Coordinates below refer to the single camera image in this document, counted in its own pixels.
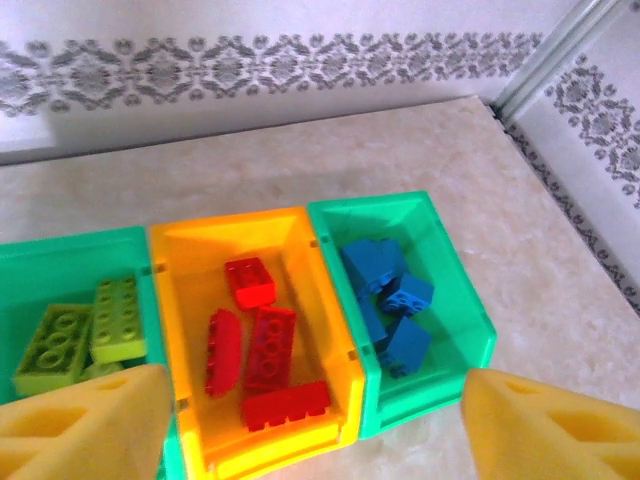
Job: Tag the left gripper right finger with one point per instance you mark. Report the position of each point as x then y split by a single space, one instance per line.
540 440

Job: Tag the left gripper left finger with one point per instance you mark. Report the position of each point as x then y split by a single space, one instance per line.
100 440

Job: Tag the lime green lego brick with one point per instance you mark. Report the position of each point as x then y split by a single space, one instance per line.
117 320
50 350

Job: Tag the red arched lego piece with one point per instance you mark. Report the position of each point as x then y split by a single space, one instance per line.
222 352

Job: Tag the blue lego brick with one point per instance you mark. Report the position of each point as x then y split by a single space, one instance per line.
372 322
365 262
409 345
407 296
393 255

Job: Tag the red lego brick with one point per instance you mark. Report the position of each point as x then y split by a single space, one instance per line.
285 405
270 347
250 282

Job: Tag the green plastic bin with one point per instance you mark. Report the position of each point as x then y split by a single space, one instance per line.
450 320
75 250

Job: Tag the orange plastic bin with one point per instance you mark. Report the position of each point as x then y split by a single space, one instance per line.
200 300

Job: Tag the aluminium frame post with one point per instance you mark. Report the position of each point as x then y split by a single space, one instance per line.
545 60

